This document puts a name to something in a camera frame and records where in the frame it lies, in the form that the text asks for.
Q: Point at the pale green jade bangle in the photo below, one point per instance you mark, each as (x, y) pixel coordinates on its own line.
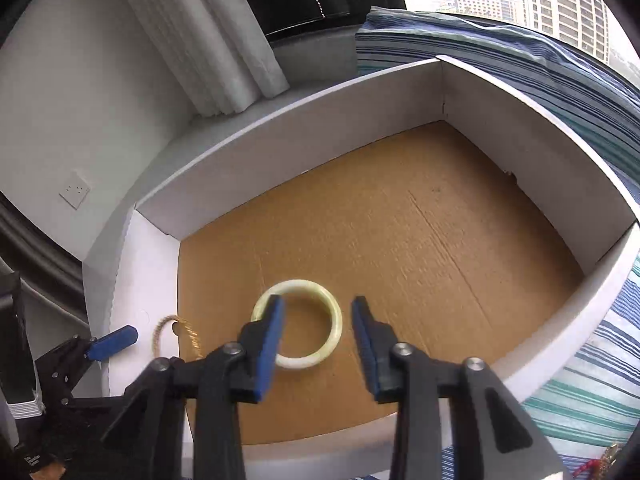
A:
(332, 330)

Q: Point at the white curtain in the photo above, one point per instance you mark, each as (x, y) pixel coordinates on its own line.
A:
(200, 35)

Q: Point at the blue green striped bed sheet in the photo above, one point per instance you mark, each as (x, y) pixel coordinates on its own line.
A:
(575, 410)

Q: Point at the white cardboard box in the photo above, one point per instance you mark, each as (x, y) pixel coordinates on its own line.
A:
(350, 210)

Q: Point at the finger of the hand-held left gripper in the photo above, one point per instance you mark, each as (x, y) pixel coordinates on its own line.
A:
(115, 340)

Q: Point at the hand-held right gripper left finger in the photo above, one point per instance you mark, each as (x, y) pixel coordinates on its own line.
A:
(270, 345)

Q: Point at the white wall socket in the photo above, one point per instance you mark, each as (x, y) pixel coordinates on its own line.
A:
(75, 190)

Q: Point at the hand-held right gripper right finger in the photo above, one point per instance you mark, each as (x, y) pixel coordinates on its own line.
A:
(362, 345)

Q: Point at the high-rise buildings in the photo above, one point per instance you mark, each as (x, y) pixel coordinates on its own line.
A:
(560, 0)

